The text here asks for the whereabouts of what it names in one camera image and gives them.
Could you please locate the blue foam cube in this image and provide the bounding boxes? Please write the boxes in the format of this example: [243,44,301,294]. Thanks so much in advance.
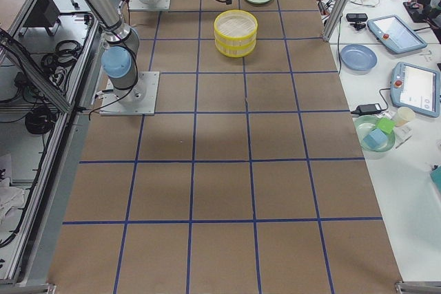
[362,129,388,150]

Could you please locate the paper cup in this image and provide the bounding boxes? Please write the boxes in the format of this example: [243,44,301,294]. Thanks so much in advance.
[392,107,416,127]

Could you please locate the black webcam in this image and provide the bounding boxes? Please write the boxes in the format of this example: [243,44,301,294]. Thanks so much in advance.
[346,13,368,31]

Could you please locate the coiled black cables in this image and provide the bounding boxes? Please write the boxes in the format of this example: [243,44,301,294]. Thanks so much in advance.
[24,105,56,136]

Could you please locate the blue plate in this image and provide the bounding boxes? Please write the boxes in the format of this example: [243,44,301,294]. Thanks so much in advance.
[340,44,378,72]

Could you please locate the lower teach pendant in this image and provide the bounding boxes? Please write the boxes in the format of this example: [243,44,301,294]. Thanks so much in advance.
[390,62,440,118]

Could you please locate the green foam cube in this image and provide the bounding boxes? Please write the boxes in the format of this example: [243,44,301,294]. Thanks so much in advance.
[376,117,395,134]

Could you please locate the aluminium frame post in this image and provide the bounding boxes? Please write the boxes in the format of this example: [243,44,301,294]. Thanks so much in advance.
[322,0,365,42]

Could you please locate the upper teach pendant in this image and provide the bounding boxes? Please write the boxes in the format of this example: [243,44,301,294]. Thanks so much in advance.
[367,14,427,54]

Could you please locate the teach pendant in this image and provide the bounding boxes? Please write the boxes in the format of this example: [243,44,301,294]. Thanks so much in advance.
[367,14,427,54]
[390,62,440,118]

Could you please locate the green glass bowl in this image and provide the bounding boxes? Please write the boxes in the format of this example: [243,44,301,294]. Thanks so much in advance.
[354,115,396,152]

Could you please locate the yellow steamer layer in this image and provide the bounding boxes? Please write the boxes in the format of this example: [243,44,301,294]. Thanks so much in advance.
[214,10,258,46]
[214,39,256,58]

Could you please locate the aluminium frame rail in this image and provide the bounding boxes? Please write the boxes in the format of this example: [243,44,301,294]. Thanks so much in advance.
[1,28,73,113]

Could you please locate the black power adapter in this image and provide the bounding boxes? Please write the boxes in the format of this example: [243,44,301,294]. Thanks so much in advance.
[351,103,383,116]

